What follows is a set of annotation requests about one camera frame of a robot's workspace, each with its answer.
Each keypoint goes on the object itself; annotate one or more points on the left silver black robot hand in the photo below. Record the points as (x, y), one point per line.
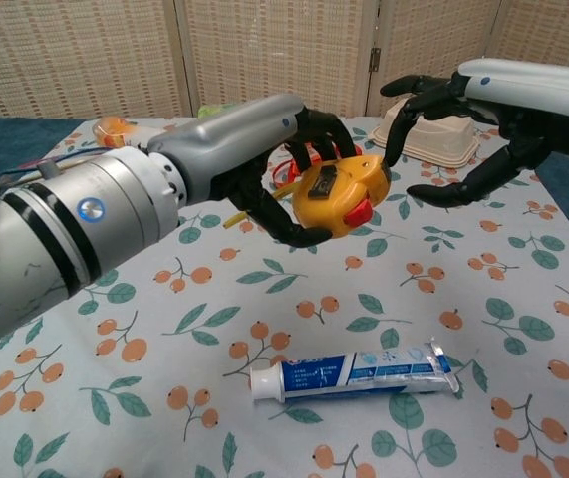
(224, 144)

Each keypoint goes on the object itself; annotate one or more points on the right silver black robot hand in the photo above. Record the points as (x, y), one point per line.
(538, 104)

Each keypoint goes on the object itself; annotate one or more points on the yellow tape measure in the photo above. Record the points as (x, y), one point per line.
(324, 211)

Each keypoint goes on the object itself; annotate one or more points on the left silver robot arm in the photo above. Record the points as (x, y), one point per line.
(55, 239)

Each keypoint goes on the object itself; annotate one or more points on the green snack package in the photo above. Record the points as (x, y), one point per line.
(216, 110)

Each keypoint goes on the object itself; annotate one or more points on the woven folding screen panel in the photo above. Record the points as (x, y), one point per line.
(433, 35)
(279, 50)
(75, 55)
(553, 27)

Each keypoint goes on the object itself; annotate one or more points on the beige takeaway food box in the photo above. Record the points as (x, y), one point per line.
(443, 140)

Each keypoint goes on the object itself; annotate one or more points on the orange drink bottle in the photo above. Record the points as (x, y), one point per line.
(110, 132)

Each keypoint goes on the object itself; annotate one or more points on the floral patterned tablecloth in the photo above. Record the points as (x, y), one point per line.
(314, 284)

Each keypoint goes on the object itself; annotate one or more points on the metal screen hinge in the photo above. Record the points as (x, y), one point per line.
(374, 59)

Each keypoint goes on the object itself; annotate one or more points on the blue white toothpaste tube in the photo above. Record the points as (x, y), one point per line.
(364, 373)

